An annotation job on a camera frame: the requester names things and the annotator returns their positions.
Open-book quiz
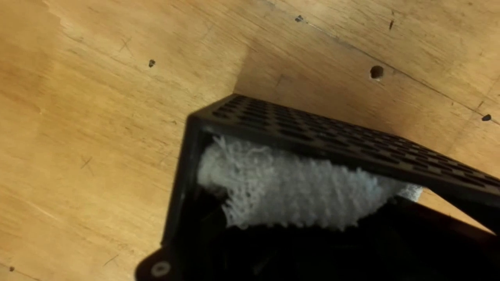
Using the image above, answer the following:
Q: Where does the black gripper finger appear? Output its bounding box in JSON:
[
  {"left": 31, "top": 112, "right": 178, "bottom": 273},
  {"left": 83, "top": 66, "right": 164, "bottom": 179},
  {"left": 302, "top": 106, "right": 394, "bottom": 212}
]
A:
[{"left": 135, "top": 248, "right": 180, "bottom": 281}]

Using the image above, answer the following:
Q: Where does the white terry towel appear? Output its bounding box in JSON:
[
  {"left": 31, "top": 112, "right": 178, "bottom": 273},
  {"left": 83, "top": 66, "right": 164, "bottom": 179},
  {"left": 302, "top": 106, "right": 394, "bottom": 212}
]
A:
[{"left": 196, "top": 134, "right": 427, "bottom": 233}]

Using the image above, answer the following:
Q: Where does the black perforated plastic box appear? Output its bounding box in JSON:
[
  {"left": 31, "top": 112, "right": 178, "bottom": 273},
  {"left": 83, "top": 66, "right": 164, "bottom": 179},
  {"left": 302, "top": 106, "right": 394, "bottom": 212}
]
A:
[{"left": 160, "top": 92, "right": 500, "bottom": 281}]

